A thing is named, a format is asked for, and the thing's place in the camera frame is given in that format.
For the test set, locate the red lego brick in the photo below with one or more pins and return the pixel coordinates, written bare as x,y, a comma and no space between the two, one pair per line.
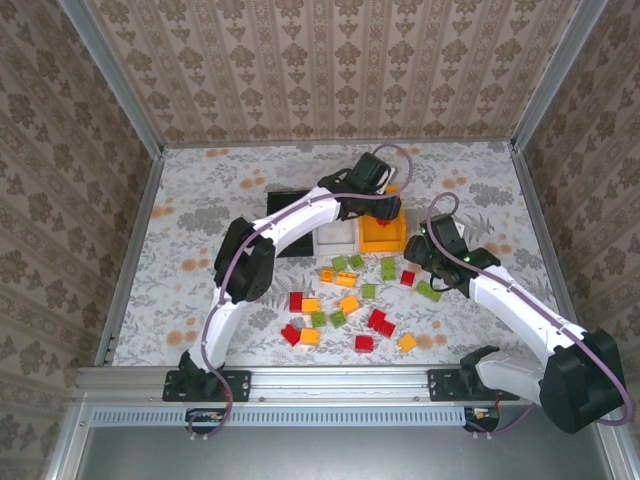
296,301
290,334
376,318
387,329
384,223
407,278
364,343

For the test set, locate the green lego brick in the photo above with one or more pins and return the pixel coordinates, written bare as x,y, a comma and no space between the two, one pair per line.
356,261
387,263
388,274
339,262
338,318
429,292
369,291
319,319

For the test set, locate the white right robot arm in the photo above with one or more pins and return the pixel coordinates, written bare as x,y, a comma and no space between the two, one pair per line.
525,310

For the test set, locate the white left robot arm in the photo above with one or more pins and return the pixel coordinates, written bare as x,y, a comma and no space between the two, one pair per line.
300,215

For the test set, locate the orange plastic container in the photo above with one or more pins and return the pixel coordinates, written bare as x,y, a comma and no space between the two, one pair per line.
380,242

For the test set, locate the white plastic container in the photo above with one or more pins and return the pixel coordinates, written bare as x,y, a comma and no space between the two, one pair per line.
335,237

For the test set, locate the black plastic container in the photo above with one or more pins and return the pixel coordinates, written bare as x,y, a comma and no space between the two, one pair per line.
277,202

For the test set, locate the black connector box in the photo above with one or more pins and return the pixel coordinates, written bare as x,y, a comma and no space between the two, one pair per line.
482,414
205,416

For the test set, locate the floral patterned table sheet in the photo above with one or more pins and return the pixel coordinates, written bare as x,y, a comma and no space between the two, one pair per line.
200,175

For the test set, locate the grey metal panel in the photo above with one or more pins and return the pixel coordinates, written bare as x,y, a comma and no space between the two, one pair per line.
340,455

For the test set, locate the aluminium back rail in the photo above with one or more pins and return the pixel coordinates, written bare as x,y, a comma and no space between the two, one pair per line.
340,144

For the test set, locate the aluminium side rail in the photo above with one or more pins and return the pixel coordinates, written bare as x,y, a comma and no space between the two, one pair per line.
130,260
550,260

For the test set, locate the aluminium front rail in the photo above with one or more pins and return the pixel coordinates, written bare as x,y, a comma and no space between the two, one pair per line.
340,385

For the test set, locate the aluminium frame post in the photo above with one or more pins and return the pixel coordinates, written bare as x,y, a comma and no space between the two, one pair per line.
65,450
122,90
556,75
622,460

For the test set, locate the aluminium lower frame post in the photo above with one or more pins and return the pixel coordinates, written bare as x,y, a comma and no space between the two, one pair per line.
622,460
65,450

